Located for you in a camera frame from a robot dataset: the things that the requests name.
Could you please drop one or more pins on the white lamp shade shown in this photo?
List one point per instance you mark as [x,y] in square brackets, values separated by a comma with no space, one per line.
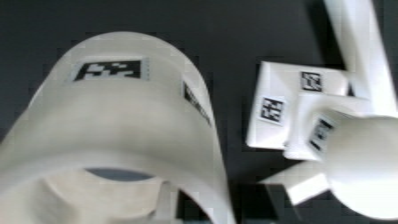
[112,147]

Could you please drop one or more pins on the white lamp bulb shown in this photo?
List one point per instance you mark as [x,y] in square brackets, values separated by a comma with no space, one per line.
[357,156]

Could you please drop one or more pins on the white foam border frame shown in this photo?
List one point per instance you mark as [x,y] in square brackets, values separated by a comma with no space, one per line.
[360,46]

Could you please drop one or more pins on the white lamp base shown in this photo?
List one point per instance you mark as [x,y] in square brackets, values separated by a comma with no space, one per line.
[300,92]

